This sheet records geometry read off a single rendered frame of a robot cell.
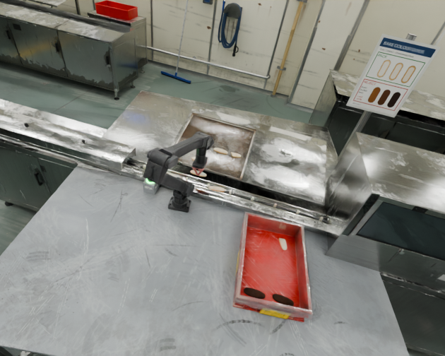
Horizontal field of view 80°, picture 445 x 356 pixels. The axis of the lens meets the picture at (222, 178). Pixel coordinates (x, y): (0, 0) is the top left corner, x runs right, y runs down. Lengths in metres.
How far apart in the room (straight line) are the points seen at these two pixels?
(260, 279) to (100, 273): 0.72
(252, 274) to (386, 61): 1.48
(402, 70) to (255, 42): 3.31
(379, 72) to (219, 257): 1.48
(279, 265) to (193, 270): 0.43
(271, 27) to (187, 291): 4.35
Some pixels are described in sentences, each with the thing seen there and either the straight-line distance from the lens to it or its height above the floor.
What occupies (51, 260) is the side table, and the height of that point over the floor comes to 0.82.
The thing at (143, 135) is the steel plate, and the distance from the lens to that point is 2.08.
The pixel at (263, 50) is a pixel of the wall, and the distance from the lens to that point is 5.04.
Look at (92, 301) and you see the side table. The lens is 1.30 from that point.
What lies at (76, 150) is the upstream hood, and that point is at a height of 0.92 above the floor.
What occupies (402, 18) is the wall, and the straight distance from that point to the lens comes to 5.11.
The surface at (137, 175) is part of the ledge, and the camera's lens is 1.67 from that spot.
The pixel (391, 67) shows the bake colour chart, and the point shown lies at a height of 1.57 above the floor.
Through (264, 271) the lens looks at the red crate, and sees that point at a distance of 1.39.
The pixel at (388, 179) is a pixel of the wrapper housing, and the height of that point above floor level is 1.30.
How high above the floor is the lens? 1.98
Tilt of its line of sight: 41 degrees down
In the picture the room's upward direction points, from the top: 12 degrees clockwise
